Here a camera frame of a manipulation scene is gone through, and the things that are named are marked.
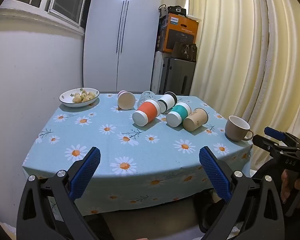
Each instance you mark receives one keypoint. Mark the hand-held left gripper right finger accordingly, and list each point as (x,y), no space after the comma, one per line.
(215,175)

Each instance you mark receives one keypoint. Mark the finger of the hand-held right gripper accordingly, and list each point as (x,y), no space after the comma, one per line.
(265,143)
(273,132)

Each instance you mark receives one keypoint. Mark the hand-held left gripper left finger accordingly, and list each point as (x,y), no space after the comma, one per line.
(86,172)

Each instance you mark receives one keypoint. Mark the brown paper cup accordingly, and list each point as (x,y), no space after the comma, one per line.
(196,118)

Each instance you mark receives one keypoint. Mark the teal and white cup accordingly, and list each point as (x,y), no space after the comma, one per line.
(180,111)

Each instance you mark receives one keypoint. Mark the pink cup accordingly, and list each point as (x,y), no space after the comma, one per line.
(126,101)

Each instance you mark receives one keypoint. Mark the orange and white cup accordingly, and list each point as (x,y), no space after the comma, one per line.
(148,111)

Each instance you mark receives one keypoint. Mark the black and white cup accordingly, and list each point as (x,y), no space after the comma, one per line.
(168,100)

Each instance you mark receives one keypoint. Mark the clear glass cup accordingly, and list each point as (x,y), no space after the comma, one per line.
(145,97)

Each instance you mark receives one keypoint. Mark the person's right hand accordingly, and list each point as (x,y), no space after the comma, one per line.
(285,187)

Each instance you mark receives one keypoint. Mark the beige mug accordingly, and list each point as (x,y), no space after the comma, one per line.
(233,131)

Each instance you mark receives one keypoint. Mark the blue daisy tablecloth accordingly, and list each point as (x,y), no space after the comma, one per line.
(102,142)

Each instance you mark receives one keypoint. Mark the pile of yellow snack balls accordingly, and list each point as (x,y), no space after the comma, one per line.
(83,97)

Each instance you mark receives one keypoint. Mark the white floral bowl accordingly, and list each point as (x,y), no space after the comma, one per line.
(66,99)

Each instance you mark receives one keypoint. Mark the cream curtain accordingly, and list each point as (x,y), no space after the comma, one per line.
(240,55)

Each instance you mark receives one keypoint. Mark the grey suitcase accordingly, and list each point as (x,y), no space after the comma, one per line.
(178,77)

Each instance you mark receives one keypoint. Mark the white suitcase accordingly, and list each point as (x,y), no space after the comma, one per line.
(156,72)

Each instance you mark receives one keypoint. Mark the dark handbag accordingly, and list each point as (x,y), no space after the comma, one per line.
(186,51)

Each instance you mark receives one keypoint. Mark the orange cardboard box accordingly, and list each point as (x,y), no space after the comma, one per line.
(182,32)

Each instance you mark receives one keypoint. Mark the white wardrobe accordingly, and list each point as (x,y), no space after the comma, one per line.
(135,42)

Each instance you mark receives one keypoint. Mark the black bag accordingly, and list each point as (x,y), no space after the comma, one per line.
(173,9)

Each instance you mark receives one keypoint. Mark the white framed window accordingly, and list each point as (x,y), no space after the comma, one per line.
(65,0)

